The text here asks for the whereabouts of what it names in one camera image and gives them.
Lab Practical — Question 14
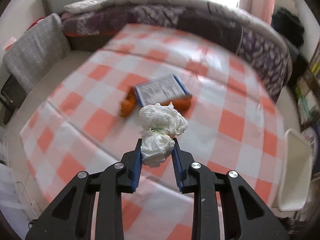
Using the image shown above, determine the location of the white tissue paper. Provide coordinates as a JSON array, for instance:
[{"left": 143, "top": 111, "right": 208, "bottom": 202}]
[{"left": 139, "top": 103, "right": 188, "bottom": 168}]

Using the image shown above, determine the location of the large orange peel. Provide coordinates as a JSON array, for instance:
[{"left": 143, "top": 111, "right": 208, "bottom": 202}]
[{"left": 161, "top": 99, "right": 191, "bottom": 114}]

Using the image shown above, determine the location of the white plastic trash bin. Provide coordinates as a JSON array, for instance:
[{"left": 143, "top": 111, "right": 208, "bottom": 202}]
[{"left": 277, "top": 128, "right": 312, "bottom": 212}]

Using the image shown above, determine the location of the red white checkered tablecloth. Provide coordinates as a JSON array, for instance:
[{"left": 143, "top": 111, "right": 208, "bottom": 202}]
[{"left": 19, "top": 23, "right": 287, "bottom": 240}]

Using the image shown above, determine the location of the small orange peel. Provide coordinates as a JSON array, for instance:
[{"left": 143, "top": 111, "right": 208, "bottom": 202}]
[{"left": 120, "top": 87, "right": 137, "bottom": 118}]

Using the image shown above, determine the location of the small black bin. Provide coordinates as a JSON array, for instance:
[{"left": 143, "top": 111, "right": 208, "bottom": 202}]
[{"left": 1, "top": 75, "right": 27, "bottom": 125}]

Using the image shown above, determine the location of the blue white cardboard box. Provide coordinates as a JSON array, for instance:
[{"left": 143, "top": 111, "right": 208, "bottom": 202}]
[{"left": 134, "top": 74, "right": 192, "bottom": 107}]

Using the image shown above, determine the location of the black dresser with clutter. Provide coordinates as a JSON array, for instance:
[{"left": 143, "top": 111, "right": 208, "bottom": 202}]
[{"left": 271, "top": 7, "right": 319, "bottom": 129}]

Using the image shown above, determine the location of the white patterned duvet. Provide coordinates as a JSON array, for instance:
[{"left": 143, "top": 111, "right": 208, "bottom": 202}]
[{"left": 63, "top": 0, "right": 288, "bottom": 55}]

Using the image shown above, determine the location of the grey checked covered nightstand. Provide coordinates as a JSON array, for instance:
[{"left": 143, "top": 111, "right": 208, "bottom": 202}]
[{"left": 2, "top": 13, "right": 71, "bottom": 93}]

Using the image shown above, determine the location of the bed with purple sheet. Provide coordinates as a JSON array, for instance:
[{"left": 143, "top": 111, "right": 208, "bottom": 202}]
[{"left": 62, "top": 4, "right": 292, "bottom": 102}]

